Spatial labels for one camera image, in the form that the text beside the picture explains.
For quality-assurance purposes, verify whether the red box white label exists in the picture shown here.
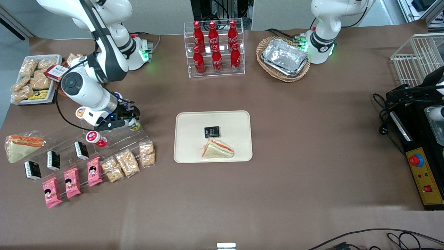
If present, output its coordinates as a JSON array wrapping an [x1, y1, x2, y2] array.
[[44, 64, 69, 82]]

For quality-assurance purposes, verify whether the round wicker snack basket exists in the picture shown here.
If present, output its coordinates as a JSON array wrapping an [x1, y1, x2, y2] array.
[[57, 52, 104, 97]]

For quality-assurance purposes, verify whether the dark metal frame bar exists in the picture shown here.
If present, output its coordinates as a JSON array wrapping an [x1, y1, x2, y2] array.
[[0, 5, 30, 40]]

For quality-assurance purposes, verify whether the red gum bottle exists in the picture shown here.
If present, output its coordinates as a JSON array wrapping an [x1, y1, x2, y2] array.
[[86, 131, 108, 148]]

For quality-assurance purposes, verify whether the grey base cable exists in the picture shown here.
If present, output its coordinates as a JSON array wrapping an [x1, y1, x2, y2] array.
[[147, 34, 162, 52]]

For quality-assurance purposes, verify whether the red emergency stop button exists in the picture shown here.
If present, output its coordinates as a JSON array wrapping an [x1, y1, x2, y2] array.
[[409, 153, 424, 168]]

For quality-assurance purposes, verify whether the white wire basket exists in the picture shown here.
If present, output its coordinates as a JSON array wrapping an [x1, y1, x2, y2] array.
[[390, 33, 444, 87]]

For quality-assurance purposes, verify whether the wrapped triangle sandwich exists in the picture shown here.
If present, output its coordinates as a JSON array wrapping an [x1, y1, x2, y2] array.
[[202, 138, 234, 159], [5, 134, 45, 164]]

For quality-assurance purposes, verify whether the black yellow control box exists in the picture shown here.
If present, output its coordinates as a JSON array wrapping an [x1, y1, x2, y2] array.
[[388, 104, 444, 211]]

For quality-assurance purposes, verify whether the oval wicker basket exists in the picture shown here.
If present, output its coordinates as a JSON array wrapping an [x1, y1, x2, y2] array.
[[256, 36, 311, 83]]

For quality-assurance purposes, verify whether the clear acrylic stepped shelf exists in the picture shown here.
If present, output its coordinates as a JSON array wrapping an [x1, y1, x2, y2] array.
[[5, 99, 153, 195]]

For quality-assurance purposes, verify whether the clear beige snack pack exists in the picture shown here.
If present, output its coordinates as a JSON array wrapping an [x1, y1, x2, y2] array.
[[66, 53, 86, 67]]

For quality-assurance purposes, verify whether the aluminium foil tray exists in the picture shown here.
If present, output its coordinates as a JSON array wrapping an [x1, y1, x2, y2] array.
[[261, 38, 309, 77]]

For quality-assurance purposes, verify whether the black electronics cabinet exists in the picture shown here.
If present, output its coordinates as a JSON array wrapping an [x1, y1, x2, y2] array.
[[190, 0, 251, 21]]

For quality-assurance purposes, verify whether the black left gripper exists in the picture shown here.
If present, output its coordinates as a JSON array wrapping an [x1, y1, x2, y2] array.
[[386, 83, 437, 105]]

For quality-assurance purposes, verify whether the aluminium frame profile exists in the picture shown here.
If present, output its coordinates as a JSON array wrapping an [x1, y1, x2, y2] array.
[[397, 0, 444, 25]]

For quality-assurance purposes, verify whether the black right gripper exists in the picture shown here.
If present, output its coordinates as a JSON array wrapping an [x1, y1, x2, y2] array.
[[109, 103, 141, 124]]

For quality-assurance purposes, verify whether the red cola bottle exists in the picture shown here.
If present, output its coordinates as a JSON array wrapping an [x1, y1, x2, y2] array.
[[228, 20, 239, 45], [193, 21, 204, 49], [208, 21, 220, 47], [212, 44, 223, 73], [230, 42, 241, 72], [193, 46, 206, 75]]

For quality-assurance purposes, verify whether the long black cable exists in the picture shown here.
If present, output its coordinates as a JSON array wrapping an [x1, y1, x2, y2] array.
[[307, 228, 444, 250]]

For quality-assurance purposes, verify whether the looped black cable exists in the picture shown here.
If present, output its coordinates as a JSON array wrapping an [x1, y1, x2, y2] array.
[[387, 232, 422, 250]]

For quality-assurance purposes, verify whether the clear cracker snack pack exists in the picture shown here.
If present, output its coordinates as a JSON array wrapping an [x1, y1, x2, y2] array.
[[11, 76, 31, 91], [37, 58, 58, 71], [12, 85, 34, 103], [29, 75, 52, 91], [19, 59, 38, 77]]

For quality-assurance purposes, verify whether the clear rice cracker pack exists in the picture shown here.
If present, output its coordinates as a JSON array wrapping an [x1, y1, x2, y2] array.
[[139, 141, 156, 168], [101, 157, 125, 183], [115, 149, 140, 178]]

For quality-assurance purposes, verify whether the pink snack packet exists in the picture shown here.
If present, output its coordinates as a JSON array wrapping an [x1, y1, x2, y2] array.
[[42, 177, 63, 209], [87, 157, 103, 187], [64, 168, 82, 199]]

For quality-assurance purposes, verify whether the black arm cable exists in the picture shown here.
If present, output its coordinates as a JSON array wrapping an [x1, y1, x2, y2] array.
[[55, 57, 96, 132]]

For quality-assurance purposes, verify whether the beige plastic tray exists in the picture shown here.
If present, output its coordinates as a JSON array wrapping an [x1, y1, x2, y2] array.
[[173, 110, 253, 164]]

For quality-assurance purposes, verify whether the black base cable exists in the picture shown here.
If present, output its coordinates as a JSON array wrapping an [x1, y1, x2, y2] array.
[[265, 28, 302, 40]]

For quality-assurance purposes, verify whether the black power cable with plug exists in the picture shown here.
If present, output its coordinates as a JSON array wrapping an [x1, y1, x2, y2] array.
[[372, 93, 406, 157]]

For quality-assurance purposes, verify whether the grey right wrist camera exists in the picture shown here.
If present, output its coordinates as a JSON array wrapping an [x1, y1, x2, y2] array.
[[94, 119, 128, 132]]

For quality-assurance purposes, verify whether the white tray of snack packs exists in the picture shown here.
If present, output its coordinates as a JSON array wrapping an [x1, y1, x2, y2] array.
[[10, 54, 63, 106]]

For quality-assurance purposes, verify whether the clear acrylic bottle rack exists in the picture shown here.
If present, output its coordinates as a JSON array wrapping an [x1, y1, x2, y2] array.
[[184, 18, 246, 78]]

